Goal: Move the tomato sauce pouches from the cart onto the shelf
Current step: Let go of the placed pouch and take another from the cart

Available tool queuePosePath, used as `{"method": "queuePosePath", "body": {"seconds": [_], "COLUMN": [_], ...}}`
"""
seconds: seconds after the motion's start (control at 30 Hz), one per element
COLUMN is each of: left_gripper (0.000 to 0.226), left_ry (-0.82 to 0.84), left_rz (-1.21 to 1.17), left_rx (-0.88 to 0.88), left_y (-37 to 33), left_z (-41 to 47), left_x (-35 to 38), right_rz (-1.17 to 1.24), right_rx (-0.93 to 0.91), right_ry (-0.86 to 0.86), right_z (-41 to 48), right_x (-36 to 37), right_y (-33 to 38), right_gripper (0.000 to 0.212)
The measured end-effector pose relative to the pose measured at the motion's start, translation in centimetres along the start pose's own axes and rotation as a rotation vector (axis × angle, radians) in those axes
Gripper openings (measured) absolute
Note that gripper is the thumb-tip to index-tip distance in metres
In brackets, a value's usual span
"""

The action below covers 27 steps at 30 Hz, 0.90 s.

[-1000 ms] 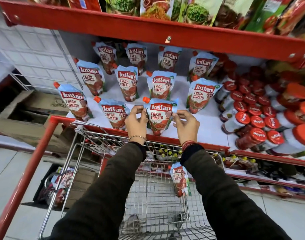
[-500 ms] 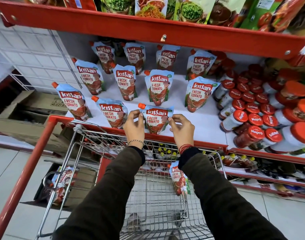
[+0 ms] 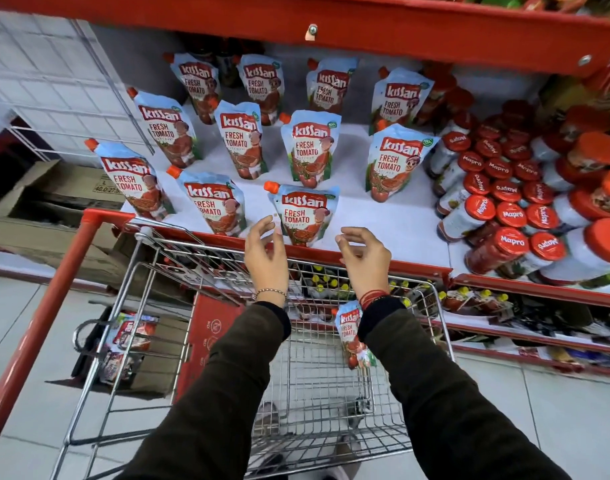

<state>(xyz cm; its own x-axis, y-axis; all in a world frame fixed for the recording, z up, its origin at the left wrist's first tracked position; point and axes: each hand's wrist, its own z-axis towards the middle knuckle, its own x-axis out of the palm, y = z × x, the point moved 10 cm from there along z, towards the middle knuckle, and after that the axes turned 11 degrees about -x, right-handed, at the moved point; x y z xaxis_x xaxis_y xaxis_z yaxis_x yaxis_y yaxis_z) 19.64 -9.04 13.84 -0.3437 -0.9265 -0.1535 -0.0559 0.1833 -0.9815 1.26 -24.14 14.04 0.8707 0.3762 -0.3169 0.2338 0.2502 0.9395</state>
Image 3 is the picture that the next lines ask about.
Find row of yellow-capped bottles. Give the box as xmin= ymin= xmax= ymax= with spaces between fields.
xmin=290 ymin=264 xmax=510 ymax=316

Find colourful packets on shelf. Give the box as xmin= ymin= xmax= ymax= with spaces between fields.
xmin=400 ymin=0 xmax=610 ymax=18

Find person's right hand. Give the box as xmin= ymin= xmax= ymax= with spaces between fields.
xmin=335 ymin=227 xmax=393 ymax=299

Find yellow food packets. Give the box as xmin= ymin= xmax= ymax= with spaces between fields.
xmin=536 ymin=74 xmax=610 ymax=126

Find person's right shoe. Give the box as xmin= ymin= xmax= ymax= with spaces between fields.
xmin=330 ymin=435 xmax=366 ymax=480

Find white shelf with red edge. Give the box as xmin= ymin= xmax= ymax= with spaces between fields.
xmin=120 ymin=95 xmax=610 ymax=301

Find group of large orange-lidded jars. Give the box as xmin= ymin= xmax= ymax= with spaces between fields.
xmin=530 ymin=105 xmax=610 ymax=288

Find open brown cardboard carton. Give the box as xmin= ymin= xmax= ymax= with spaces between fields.
xmin=0 ymin=160 xmax=127 ymax=221

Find lower shelf with assorted packets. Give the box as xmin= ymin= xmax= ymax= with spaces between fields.
xmin=442 ymin=287 xmax=610 ymax=378

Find metal wire shopping cart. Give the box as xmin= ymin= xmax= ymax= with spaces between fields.
xmin=50 ymin=226 xmax=456 ymax=480

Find flat brown cardboard carton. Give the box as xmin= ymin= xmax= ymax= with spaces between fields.
xmin=0 ymin=215 xmax=136 ymax=291

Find person's left shoe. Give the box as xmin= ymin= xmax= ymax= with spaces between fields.
xmin=247 ymin=447 xmax=289 ymax=480

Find cluster of red-lidded jam jars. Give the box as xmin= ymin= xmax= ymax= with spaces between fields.
xmin=417 ymin=65 xmax=568 ymax=276

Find blue ketchup refill pouch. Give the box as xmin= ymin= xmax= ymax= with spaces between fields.
xmin=332 ymin=301 xmax=378 ymax=371

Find red upper shelf beam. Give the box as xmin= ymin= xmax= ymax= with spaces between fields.
xmin=0 ymin=0 xmax=610 ymax=78

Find cardboard box with packets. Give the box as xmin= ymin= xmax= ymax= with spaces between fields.
xmin=45 ymin=290 xmax=192 ymax=401

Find bundle of red snack packets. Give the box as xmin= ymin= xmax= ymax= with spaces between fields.
xmin=97 ymin=312 xmax=159 ymax=386

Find person's left hand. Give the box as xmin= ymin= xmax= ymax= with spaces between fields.
xmin=244 ymin=215 xmax=290 ymax=295

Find person's left forearm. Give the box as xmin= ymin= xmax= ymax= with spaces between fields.
xmin=116 ymin=294 xmax=292 ymax=480

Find person's right forearm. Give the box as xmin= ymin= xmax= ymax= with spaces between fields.
xmin=357 ymin=295 xmax=573 ymax=480

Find white wire grid panel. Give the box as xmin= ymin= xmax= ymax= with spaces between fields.
xmin=0 ymin=12 xmax=156 ymax=166

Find person's shoe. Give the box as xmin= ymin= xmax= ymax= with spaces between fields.
xmin=247 ymin=447 xmax=289 ymax=480
xmin=330 ymin=435 xmax=366 ymax=480

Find red thread wrist band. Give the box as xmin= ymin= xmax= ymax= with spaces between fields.
xmin=360 ymin=289 xmax=391 ymax=311

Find red metal shelf post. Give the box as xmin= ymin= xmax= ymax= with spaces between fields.
xmin=0 ymin=209 xmax=136 ymax=463

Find rows of tomato ketchup pouches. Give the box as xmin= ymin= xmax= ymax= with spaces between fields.
xmin=84 ymin=52 xmax=440 ymax=248

